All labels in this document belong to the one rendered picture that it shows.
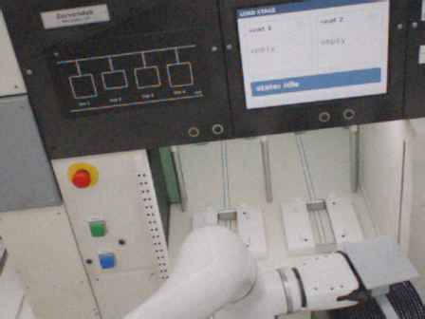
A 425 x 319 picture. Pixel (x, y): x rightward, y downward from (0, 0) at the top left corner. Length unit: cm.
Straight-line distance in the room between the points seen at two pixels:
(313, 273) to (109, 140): 50
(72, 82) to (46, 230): 39
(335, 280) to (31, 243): 73
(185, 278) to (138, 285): 86
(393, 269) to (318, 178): 94
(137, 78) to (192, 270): 59
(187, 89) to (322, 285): 46
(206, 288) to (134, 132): 63
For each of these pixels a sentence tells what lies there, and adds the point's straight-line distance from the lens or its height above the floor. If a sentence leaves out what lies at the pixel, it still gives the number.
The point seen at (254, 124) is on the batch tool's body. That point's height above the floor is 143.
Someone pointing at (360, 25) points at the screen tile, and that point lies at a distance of 125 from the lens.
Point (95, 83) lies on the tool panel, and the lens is 128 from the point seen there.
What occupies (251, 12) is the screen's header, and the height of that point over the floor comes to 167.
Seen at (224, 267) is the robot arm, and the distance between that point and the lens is 77.
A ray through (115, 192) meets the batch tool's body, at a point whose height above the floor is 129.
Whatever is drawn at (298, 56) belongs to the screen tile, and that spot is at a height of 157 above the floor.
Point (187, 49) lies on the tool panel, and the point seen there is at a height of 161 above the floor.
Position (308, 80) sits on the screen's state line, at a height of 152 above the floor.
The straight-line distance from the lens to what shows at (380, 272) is 119.
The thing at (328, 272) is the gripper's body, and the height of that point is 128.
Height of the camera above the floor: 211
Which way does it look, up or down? 34 degrees down
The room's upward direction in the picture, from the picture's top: 9 degrees counter-clockwise
